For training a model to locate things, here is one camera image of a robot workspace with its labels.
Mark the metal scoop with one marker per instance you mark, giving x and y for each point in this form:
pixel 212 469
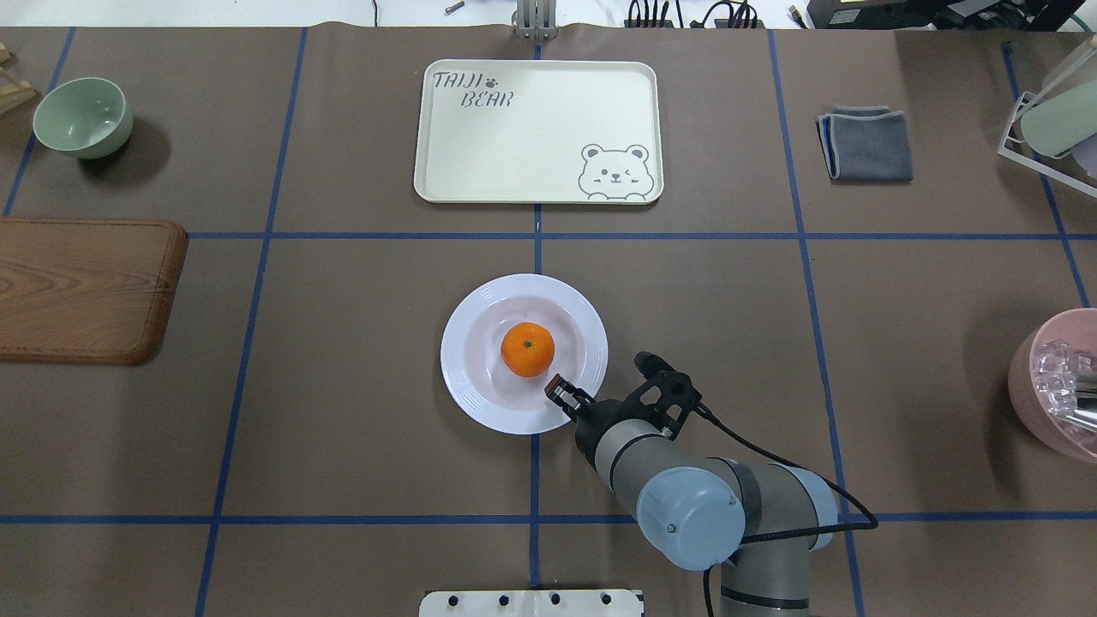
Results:
pixel 1075 399

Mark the green cup on rack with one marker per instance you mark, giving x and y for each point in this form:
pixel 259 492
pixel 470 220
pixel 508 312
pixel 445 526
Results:
pixel 1054 126

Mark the wooden cup rack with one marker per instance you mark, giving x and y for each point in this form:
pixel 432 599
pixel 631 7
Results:
pixel 14 92

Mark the purple cup on rack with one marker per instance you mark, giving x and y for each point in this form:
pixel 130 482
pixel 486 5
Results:
pixel 1085 155

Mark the aluminium frame post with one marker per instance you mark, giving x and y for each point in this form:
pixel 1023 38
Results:
pixel 535 20

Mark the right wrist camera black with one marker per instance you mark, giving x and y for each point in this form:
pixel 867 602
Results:
pixel 666 398

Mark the cream bear tray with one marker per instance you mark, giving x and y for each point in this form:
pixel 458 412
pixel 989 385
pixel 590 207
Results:
pixel 495 131

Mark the wooden cutting board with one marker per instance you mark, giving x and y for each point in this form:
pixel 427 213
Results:
pixel 97 291

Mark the white cup rack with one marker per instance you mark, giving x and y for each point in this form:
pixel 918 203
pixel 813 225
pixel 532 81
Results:
pixel 1013 146

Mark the white round plate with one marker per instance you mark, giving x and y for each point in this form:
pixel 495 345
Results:
pixel 471 360

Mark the grey folded cloth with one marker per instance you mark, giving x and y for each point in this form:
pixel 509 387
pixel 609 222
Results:
pixel 866 144

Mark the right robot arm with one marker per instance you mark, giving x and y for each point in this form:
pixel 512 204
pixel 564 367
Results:
pixel 757 523

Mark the white camera pole base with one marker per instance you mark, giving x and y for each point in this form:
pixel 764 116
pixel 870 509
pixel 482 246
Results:
pixel 566 602

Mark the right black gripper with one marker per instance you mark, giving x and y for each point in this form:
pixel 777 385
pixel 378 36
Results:
pixel 590 419

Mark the green ceramic bowl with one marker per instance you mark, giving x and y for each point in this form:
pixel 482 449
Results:
pixel 88 118

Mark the orange fruit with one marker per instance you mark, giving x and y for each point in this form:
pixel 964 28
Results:
pixel 528 349

